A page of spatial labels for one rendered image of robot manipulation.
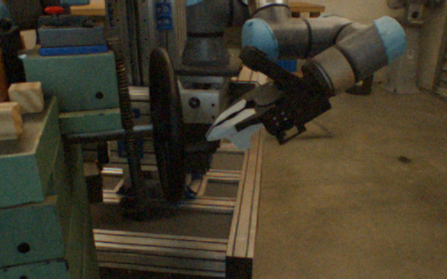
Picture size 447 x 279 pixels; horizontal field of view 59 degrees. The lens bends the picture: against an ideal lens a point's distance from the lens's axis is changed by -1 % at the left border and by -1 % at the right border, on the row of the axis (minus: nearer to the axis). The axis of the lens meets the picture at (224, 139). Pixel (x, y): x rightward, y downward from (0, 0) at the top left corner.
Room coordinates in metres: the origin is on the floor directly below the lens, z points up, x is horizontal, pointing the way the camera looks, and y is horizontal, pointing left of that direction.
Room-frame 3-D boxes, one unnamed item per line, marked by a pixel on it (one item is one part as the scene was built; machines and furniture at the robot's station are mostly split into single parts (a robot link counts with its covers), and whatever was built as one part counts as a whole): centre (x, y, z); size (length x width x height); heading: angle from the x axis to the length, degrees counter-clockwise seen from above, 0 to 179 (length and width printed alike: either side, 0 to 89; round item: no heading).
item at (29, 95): (0.53, 0.27, 0.92); 0.04 x 0.04 x 0.03; 20
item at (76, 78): (0.68, 0.26, 0.92); 0.15 x 0.13 x 0.09; 16
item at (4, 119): (0.43, 0.26, 0.92); 0.03 x 0.03 x 0.04; 11
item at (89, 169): (0.90, 0.38, 0.58); 0.12 x 0.08 x 0.08; 106
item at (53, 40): (0.68, 0.26, 0.99); 0.13 x 0.11 x 0.06; 16
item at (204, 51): (1.26, 0.06, 0.87); 0.15 x 0.15 x 0.10
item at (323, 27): (0.77, -0.20, 0.96); 0.11 x 0.11 x 0.08; 16
